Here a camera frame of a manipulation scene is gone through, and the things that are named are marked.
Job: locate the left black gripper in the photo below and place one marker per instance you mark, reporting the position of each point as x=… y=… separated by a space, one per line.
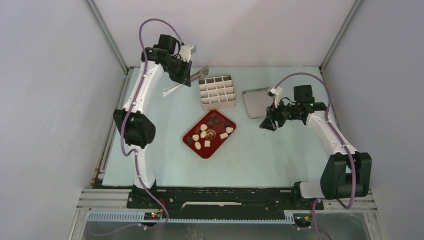
x=185 y=76

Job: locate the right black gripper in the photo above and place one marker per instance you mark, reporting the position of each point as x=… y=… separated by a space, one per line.
x=273 y=114

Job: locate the white heart chocolate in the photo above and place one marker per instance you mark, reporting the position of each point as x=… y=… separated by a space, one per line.
x=229 y=130

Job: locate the white chocolate piece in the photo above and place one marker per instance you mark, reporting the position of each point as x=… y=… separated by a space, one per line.
x=196 y=137
x=203 y=127

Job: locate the white square chocolate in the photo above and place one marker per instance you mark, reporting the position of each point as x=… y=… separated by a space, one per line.
x=224 y=135

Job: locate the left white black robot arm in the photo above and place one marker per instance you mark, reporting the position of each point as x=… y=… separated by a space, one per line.
x=172 y=56

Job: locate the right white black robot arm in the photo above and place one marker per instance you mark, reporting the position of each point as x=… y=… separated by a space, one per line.
x=347 y=172

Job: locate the white divided chocolate box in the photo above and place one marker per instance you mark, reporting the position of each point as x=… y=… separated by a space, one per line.
x=217 y=92

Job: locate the white oval chocolate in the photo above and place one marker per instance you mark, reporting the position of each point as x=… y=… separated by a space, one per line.
x=203 y=134
x=197 y=145

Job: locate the round foil wrapped chocolate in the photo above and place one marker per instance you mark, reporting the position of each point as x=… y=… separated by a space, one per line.
x=211 y=134

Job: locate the silver metal box lid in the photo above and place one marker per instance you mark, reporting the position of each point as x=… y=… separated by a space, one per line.
x=256 y=101

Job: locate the red plastic tray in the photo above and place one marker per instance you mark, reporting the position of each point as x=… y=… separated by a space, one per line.
x=216 y=143

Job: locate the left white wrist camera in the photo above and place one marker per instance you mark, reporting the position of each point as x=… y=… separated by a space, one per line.
x=186 y=51

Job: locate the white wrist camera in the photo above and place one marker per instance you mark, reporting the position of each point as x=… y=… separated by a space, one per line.
x=186 y=51
x=276 y=93

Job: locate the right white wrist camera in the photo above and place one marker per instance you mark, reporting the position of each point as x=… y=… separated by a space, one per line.
x=276 y=93

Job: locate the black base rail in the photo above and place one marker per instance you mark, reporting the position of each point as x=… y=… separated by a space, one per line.
x=238 y=203

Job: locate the grey cable duct strip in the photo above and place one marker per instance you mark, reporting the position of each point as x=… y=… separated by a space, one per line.
x=140 y=217

